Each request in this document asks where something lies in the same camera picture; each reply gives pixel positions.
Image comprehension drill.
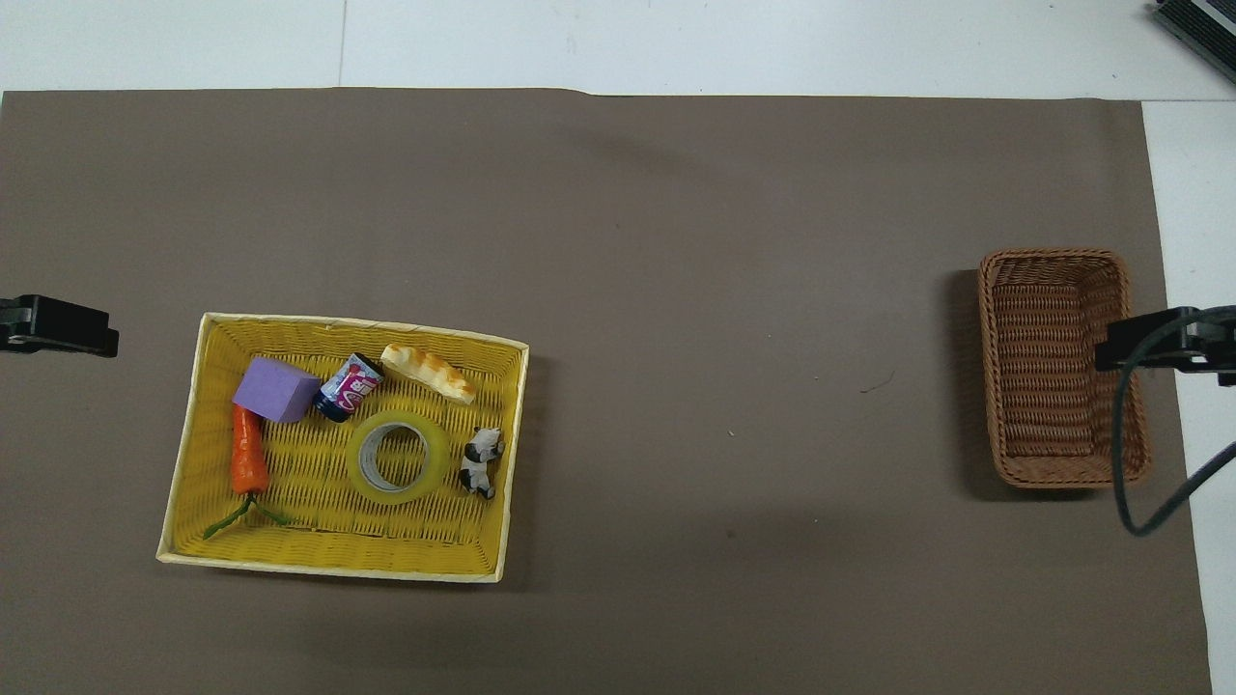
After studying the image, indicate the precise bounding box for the yellowish clear tape roll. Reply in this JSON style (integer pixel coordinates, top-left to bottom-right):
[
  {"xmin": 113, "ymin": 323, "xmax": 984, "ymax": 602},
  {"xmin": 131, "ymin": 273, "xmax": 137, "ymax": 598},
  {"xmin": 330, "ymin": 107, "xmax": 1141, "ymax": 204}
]
[{"xmin": 345, "ymin": 409, "xmax": 453, "ymax": 506}]

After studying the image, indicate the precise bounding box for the yellow woven basket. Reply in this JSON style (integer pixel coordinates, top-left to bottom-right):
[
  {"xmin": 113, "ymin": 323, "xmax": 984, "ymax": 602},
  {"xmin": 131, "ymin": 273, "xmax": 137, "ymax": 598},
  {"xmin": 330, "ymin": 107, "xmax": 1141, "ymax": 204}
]
[{"xmin": 156, "ymin": 312, "xmax": 530, "ymax": 584}]

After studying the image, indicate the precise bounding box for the brown wicker basket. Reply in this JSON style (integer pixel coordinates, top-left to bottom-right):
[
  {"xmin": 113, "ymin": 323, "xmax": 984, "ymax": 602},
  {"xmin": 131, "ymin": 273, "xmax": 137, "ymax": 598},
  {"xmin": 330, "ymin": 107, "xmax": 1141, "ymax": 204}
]
[{"xmin": 978, "ymin": 248, "xmax": 1153, "ymax": 489}]

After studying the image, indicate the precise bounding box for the black and white cow figurine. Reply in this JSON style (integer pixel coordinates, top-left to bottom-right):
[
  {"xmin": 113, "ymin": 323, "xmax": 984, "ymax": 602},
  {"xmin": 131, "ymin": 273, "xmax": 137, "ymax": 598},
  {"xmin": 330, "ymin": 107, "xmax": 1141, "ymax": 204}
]
[{"xmin": 458, "ymin": 426, "xmax": 507, "ymax": 501}]

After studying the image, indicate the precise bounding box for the toy bread piece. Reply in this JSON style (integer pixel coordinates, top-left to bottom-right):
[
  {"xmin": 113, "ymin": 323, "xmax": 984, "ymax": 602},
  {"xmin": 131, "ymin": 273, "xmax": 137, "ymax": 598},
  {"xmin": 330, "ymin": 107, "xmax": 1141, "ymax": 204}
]
[{"xmin": 379, "ymin": 344, "xmax": 478, "ymax": 405}]

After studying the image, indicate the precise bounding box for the small printed drink can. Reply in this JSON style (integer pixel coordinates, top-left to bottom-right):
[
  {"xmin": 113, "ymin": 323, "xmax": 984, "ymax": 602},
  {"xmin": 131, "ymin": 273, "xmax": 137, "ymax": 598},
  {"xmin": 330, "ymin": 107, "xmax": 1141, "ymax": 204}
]
[{"xmin": 313, "ymin": 352, "xmax": 385, "ymax": 424}]

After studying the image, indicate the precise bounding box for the purple foam block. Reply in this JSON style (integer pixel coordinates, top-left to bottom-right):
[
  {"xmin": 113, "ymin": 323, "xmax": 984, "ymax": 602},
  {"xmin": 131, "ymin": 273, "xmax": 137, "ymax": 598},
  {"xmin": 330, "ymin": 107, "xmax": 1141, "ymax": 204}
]
[{"xmin": 232, "ymin": 355, "xmax": 323, "ymax": 425}]

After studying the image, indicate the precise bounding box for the orange toy carrot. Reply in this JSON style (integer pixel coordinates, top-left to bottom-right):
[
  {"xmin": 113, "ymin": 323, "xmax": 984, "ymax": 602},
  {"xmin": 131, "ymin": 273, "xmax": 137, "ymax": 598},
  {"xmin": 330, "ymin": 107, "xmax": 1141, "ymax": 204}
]
[{"xmin": 202, "ymin": 403, "xmax": 291, "ymax": 541}]

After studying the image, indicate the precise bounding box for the black device corner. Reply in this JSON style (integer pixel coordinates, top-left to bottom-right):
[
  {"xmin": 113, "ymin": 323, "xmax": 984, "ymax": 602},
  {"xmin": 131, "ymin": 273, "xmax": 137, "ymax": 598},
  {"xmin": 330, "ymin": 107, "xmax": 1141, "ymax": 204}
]
[{"xmin": 1151, "ymin": 0, "xmax": 1236, "ymax": 59}]

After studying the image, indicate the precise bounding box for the black cable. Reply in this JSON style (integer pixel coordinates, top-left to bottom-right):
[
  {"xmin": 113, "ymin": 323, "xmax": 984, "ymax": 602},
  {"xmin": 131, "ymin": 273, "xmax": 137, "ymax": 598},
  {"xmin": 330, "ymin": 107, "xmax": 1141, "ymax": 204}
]
[{"xmin": 1110, "ymin": 305, "xmax": 1236, "ymax": 538}]

